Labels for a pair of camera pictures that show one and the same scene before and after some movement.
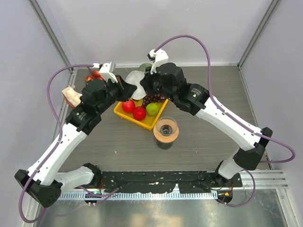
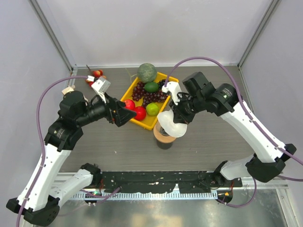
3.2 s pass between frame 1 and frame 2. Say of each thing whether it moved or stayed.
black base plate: stayed
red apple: stayed
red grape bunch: stayed
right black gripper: moved
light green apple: stayed
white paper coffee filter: moved
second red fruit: stayed
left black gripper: moved
